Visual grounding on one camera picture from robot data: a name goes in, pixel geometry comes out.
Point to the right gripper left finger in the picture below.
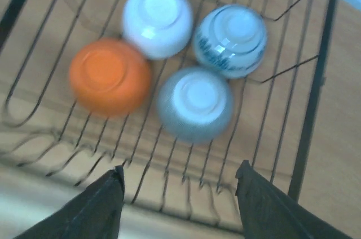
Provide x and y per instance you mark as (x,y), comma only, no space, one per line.
(94,213)

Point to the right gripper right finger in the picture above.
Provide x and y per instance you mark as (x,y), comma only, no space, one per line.
(267,212)

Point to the grey scale pattern bowl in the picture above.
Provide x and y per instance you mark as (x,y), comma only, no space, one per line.
(195,105)

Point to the orange bowl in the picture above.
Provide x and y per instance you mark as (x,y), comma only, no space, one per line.
(110,77)

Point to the blue floral porcelain bowl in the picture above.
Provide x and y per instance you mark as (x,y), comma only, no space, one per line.
(231,40)

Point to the plain white bowl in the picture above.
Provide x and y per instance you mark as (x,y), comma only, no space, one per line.
(158,28)

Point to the black wire dish rack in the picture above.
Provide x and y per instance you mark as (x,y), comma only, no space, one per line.
(52,148)

